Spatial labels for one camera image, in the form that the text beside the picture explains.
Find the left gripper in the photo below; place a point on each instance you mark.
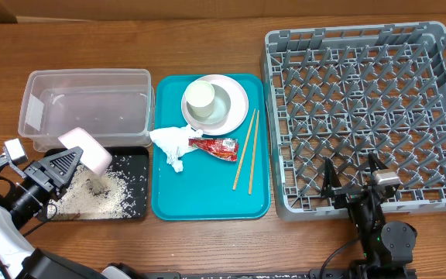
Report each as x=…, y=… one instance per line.
x=54, y=180

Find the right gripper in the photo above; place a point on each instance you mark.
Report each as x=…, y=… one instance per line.
x=331, y=187

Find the pink bowl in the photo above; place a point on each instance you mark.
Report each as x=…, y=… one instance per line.
x=95, y=157

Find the pile of rice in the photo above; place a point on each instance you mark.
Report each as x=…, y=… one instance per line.
x=91, y=193

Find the white napkin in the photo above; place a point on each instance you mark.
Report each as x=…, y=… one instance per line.
x=174, y=142

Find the red snack wrapper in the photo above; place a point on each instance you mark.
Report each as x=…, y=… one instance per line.
x=222, y=148

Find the white paper cup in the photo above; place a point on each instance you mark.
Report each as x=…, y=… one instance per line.
x=200, y=98

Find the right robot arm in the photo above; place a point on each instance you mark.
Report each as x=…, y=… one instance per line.
x=387, y=246

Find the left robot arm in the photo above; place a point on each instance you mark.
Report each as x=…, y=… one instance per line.
x=19, y=259

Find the grey dishwasher rack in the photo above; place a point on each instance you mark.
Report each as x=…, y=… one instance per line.
x=341, y=93

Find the black plastic tray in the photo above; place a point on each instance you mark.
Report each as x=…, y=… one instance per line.
x=130, y=182

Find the clear plastic bin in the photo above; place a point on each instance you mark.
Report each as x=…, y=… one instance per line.
x=114, y=105

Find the right wooden chopstick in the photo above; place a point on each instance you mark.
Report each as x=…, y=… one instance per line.
x=254, y=148

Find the wooden chopstick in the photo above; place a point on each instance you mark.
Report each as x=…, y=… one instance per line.
x=243, y=151
x=254, y=148

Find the left wooden chopstick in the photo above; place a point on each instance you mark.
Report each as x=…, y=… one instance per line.
x=243, y=151

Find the teal serving tray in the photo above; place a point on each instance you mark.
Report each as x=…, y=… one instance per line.
x=203, y=189

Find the small grey bowl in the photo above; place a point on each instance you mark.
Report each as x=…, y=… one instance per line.
x=222, y=104

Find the white round plate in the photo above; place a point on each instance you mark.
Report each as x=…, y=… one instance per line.
x=232, y=83

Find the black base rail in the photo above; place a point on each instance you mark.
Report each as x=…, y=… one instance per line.
x=311, y=274

